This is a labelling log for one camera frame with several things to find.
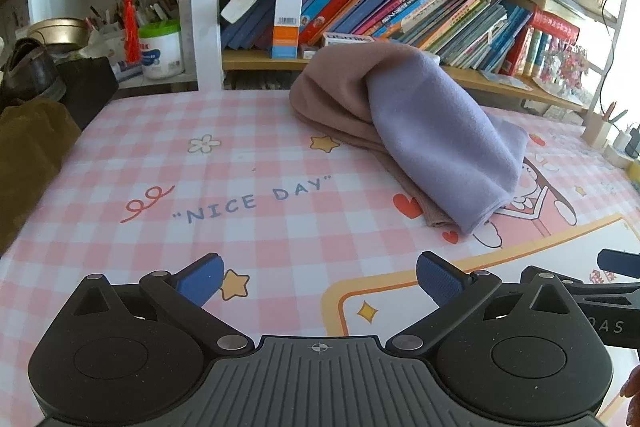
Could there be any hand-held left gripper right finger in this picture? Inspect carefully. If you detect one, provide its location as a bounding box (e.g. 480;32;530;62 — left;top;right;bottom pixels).
385;251;577;360

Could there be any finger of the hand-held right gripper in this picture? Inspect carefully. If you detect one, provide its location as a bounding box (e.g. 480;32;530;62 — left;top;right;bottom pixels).
520;265;585;290
597;248;640;279

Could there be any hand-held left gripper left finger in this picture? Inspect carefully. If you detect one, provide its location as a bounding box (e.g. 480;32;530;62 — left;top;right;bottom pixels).
62;252;253;359

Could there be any purple and pink sweater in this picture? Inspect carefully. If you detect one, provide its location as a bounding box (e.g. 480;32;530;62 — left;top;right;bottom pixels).
290;44;530;236

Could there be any person's right hand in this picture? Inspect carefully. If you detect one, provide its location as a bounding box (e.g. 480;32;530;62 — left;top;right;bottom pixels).
620;366;640;427

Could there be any pink checkered printed tablecloth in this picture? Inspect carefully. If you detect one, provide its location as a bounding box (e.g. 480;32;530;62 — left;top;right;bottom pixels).
0;89;640;427

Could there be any white power strip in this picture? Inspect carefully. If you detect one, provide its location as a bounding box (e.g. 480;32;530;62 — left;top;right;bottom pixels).
602;122;640;168

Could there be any beige pen cup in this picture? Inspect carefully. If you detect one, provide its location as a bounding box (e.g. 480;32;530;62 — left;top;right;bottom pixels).
582;107;628;148

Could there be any pink flower ornament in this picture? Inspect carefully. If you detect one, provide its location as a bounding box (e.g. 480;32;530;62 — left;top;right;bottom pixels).
532;42;592;101

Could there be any black bag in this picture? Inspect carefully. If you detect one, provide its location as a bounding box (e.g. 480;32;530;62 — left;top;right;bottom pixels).
55;56;120;130

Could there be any white jar green lid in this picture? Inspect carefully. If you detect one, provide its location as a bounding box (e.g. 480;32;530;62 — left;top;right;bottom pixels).
137;19;184;81

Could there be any flat white orange box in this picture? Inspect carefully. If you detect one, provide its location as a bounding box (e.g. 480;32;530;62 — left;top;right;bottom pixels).
320;32;377;51

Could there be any brown leather shoe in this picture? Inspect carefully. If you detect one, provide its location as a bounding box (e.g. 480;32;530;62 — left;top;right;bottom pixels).
0;38;68;108

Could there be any white wooden bookshelf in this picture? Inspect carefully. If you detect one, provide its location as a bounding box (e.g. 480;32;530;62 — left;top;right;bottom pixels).
0;0;633;148

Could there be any row of colourful books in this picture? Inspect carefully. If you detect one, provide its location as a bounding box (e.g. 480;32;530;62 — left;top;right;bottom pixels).
220;0;582;78

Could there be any tall white orange box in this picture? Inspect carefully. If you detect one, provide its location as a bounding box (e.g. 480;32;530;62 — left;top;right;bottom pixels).
271;0;306;59

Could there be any bundle of pens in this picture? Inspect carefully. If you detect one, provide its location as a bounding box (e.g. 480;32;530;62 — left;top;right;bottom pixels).
82;0;181;32

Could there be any gold round tin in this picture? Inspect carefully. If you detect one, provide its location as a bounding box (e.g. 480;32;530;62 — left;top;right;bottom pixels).
27;18;91;46

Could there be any brown corduroy cloth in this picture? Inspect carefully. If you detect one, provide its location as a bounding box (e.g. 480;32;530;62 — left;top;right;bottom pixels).
0;99;83;258

